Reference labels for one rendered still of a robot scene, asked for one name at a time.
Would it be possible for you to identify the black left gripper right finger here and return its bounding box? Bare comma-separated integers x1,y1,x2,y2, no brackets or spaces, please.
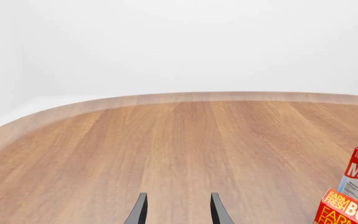
210,192,235,224

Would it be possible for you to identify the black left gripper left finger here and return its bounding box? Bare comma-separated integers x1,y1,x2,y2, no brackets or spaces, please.
123,192,149,224

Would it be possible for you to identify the red butter box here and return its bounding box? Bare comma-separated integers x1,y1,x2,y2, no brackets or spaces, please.
313,188,358,224

